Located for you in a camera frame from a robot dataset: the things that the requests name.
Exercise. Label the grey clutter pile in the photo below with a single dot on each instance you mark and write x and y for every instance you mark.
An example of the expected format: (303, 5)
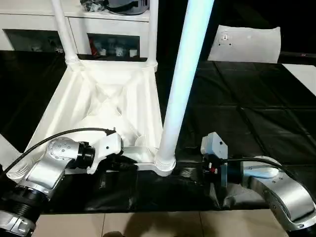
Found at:
(94, 5)

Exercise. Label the grey bag on cabinet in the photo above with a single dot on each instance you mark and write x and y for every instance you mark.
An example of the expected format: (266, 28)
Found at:
(128, 5)

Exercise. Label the white plastic table top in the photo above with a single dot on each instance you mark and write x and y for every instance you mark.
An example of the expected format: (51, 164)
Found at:
(113, 98)

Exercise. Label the white plastic bag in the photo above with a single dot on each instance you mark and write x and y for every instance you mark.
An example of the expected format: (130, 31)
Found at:
(244, 44)

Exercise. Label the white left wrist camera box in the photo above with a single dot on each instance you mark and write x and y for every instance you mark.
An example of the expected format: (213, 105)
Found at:
(106, 148)

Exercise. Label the small red item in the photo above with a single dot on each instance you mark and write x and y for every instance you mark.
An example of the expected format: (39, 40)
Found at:
(94, 48)

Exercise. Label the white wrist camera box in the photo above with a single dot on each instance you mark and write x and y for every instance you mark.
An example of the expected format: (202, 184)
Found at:
(106, 148)
(213, 144)

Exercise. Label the white cabinet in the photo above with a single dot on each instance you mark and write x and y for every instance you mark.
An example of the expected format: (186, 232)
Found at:
(29, 24)

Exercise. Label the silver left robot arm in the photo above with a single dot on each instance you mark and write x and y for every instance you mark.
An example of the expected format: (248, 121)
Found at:
(44, 173)

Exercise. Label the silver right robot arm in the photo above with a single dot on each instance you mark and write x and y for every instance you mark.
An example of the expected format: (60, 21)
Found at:
(281, 192)

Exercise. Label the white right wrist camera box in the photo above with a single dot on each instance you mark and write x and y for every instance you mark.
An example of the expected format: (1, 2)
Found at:
(213, 144)

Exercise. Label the black robot foot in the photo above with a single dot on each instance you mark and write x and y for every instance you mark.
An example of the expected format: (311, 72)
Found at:
(116, 234)

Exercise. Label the white plastic table leg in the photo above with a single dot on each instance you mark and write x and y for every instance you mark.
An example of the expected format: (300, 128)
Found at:
(6, 148)
(182, 74)
(66, 34)
(153, 34)

